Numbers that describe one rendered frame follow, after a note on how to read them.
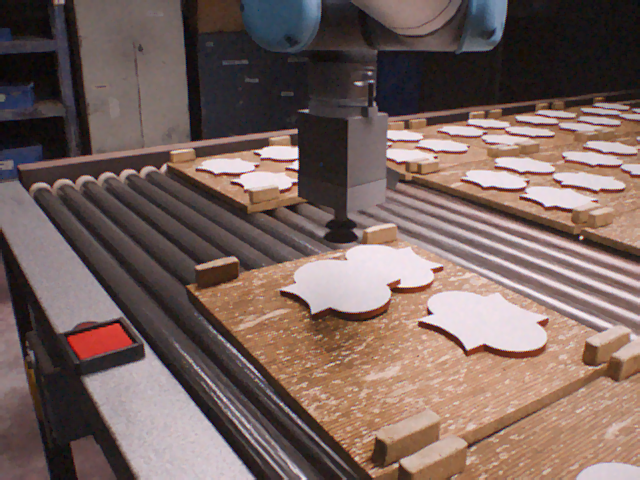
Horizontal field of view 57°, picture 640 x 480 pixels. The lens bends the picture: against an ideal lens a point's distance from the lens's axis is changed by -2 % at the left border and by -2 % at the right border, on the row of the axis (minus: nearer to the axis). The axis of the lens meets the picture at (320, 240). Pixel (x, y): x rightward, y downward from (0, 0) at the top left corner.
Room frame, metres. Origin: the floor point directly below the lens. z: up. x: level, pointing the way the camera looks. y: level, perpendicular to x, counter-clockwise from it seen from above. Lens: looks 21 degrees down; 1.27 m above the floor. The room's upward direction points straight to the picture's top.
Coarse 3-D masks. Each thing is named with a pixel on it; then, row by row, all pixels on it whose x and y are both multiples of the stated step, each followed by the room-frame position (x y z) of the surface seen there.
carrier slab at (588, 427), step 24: (600, 384) 0.48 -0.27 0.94; (624, 384) 0.48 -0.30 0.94; (552, 408) 0.45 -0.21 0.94; (576, 408) 0.45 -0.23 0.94; (600, 408) 0.45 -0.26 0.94; (624, 408) 0.45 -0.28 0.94; (504, 432) 0.41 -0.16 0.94; (528, 432) 0.41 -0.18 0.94; (552, 432) 0.41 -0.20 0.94; (576, 432) 0.41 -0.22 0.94; (600, 432) 0.41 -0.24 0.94; (624, 432) 0.41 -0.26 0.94; (480, 456) 0.39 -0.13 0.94; (504, 456) 0.38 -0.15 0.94; (528, 456) 0.38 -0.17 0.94; (552, 456) 0.38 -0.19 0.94; (576, 456) 0.38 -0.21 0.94; (600, 456) 0.38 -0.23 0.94; (624, 456) 0.38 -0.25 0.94
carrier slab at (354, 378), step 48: (192, 288) 0.70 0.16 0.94; (240, 288) 0.70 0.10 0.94; (432, 288) 0.70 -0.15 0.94; (480, 288) 0.70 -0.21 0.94; (240, 336) 0.58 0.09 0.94; (288, 336) 0.58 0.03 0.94; (336, 336) 0.58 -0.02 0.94; (384, 336) 0.58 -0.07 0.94; (432, 336) 0.58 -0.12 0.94; (576, 336) 0.58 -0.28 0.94; (288, 384) 0.49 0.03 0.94; (336, 384) 0.49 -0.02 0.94; (384, 384) 0.49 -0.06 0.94; (432, 384) 0.49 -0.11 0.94; (480, 384) 0.49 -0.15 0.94; (528, 384) 0.49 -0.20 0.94; (576, 384) 0.49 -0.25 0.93; (336, 432) 0.42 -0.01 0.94; (480, 432) 0.42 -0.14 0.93
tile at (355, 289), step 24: (312, 264) 0.74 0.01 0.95; (336, 264) 0.73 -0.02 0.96; (360, 264) 0.73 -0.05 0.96; (288, 288) 0.68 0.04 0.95; (312, 288) 0.67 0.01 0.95; (336, 288) 0.67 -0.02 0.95; (360, 288) 0.66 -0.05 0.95; (384, 288) 0.66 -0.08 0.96; (312, 312) 0.62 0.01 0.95; (336, 312) 0.62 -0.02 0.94; (360, 312) 0.61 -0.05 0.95
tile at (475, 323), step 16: (432, 304) 0.64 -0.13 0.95; (448, 304) 0.64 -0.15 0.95; (464, 304) 0.64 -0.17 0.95; (480, 304) 0.64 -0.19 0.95; (496, 304) 0.63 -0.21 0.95; (512, 304) 0.63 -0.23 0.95; (432, 320) 0.60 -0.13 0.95; (448, 320) 0.60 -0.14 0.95; (464, 320) 0.60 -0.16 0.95; (480, 320) 0.60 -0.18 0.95; (496, 320) 0.60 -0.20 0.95; (512, 320) 0.60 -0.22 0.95; (528, 320) 0.60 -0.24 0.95; (544, 320) 0.60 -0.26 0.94; (448, 336) 0.57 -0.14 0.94; (464, 336) 0.56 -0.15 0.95; (480, 336) 0.56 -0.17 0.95; (496, 336) 0.56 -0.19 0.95; (512, 336) 0.56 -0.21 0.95; (528, 336) 0.56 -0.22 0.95; (544, 336) 0.56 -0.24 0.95; (464, 352) 0.54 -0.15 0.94; (496, 352) 0.54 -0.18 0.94; (512, 352) 0.53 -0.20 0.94; (528, 352) 0.53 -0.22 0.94
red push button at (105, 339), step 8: (104, 328) 0.61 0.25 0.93; (112, 328) 0.61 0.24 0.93; (120, 328) 0.61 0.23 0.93; (72, 336) 0.59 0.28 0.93; (80, 336) 0.59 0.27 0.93; (88, 336) 0.59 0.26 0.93; (96, 336) 0.59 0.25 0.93; (104, 336) 0.59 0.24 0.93; (112, 336) 0.59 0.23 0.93; (120, 336) 0.59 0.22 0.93; (72, 344) 0.57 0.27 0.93; (80, 344) 0.57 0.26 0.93; (88, 344) 0.57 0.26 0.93; (96, 344) 0.57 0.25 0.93; (104, 344) 0.57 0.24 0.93; (112, 344) 0.57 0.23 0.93; (120, 344) 0.57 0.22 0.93; (128, 344) 0.57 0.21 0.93; (80, 352) 0.55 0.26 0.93; (88, 352) 0.55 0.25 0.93; (96, 352) 0.55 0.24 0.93
